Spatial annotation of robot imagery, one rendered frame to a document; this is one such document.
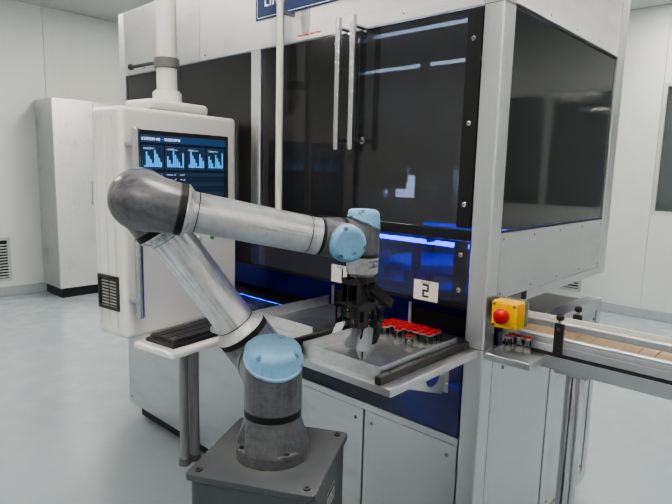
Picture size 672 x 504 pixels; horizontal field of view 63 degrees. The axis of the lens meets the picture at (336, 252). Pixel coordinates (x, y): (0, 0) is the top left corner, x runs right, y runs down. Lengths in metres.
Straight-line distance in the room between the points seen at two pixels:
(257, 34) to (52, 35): 4.77
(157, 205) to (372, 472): 1.28
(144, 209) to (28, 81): 5.68
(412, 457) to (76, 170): 5.05
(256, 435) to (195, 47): 1.78
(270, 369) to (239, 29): 1.52
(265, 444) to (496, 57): 1.09
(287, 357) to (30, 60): 5.85
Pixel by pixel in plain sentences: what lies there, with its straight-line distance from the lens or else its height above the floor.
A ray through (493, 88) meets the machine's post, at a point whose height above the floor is 1.58.
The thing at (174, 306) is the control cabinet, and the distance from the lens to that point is 2.03.
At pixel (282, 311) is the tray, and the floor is 0.89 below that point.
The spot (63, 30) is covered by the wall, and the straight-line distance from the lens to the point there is 6.87.
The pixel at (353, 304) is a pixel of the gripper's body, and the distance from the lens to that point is 1.26.
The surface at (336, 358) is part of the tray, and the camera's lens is 1.40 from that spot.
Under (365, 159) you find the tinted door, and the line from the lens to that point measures 1.78.
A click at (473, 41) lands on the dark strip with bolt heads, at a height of 1.71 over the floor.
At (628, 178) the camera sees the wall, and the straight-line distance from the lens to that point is 6.17.
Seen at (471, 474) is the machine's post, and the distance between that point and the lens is 1.75.
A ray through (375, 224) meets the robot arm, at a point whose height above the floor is 1.25.
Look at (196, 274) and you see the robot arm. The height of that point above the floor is 1.15.
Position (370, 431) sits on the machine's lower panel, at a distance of 1.93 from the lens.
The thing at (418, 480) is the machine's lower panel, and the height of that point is 0.42.
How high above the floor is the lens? 1.36
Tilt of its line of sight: 8 degrees down
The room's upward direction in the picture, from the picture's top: 1 degrees clockwise
